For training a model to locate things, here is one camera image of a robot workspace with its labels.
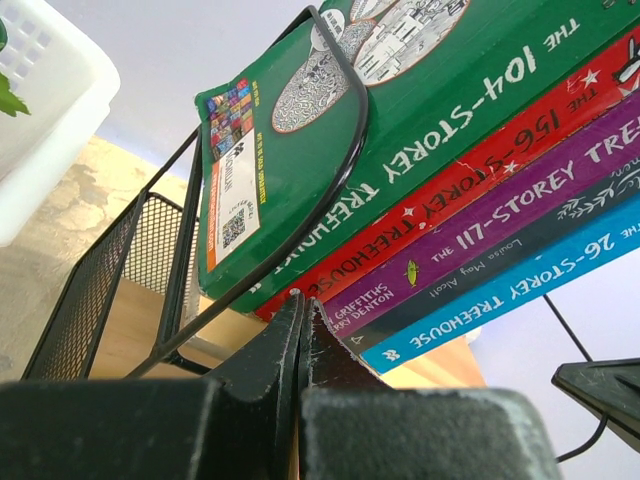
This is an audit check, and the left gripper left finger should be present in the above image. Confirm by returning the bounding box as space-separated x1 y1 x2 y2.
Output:
1 294 305 479

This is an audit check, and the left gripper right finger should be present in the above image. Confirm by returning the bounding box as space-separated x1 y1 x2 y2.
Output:
299 300 562 479

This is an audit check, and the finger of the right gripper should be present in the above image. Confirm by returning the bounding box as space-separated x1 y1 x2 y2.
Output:
551 358 639 450

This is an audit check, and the little women book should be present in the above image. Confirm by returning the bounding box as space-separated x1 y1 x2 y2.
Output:
342 158 639 354

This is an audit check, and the blue 26-storey treehouse book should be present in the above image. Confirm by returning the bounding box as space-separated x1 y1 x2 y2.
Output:
361 197 639 374

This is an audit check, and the black wire wooden shelf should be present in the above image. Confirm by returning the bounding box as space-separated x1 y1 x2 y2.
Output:
20 4 609 464

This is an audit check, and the purple book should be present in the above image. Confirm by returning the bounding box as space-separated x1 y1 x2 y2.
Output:
325 94 639 349

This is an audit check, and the red treehouse book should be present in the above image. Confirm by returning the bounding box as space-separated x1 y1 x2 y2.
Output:
237 11 639 320

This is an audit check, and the green 104-storey treehouse book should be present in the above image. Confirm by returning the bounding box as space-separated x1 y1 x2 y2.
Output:
195 1 639 319

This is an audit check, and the toy green leek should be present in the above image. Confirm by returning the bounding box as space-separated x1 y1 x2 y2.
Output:
0 17 32 119

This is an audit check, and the white plastic basket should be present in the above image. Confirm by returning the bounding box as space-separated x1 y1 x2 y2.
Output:
1 1 120 246

